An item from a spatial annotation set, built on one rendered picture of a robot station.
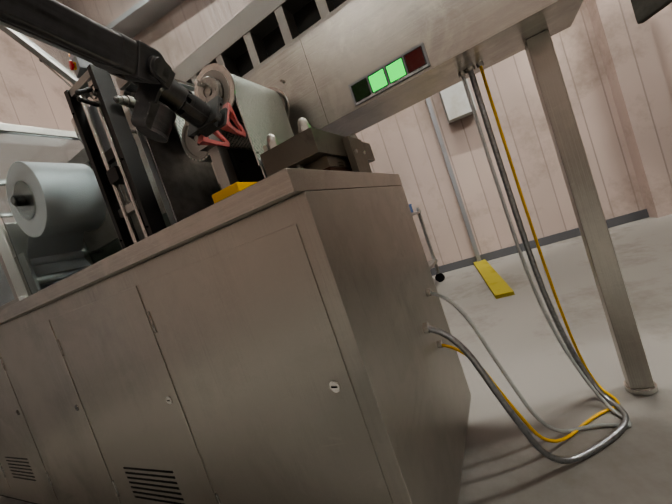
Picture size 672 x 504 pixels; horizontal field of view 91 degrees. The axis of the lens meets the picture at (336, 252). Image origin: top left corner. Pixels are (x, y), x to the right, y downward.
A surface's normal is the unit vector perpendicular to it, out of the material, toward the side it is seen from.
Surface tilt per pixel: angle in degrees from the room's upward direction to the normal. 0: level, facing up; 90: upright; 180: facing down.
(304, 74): 90
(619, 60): 90
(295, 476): 90
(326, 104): 90
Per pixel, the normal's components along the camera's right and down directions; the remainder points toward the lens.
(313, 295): -0.43, 0.19
